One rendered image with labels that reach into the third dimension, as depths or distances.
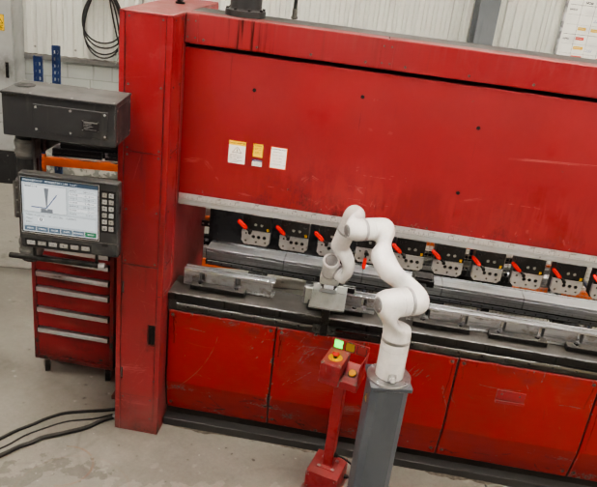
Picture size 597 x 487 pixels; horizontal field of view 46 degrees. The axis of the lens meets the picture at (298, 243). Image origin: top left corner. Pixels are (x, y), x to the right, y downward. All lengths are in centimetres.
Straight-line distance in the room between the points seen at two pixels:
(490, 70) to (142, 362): 233
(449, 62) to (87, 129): 164
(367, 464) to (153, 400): 139
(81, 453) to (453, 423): 202
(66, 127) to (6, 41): 440
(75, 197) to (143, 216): 44
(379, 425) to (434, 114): 145
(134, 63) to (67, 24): 438
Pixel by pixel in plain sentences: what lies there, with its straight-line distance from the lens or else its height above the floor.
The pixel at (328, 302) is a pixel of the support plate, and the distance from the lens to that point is 361.
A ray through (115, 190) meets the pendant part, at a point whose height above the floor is 157.
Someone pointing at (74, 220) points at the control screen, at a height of 140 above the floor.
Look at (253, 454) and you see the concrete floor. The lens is 415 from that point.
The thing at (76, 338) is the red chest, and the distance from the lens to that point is 454.
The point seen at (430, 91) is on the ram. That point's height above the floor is 209.
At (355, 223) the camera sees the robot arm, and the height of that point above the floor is 158.
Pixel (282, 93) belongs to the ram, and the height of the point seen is 198.
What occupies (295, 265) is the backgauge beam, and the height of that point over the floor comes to 97.
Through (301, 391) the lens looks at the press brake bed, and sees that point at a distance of 399.
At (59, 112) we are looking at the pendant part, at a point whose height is 188.
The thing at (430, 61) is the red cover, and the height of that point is 223.
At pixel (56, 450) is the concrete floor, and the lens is 420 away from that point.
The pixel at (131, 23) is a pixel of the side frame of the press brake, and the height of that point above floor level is 224.
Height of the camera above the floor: 268
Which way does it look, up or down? 23 degrees down
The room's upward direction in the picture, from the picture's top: 7 degrees clockwise
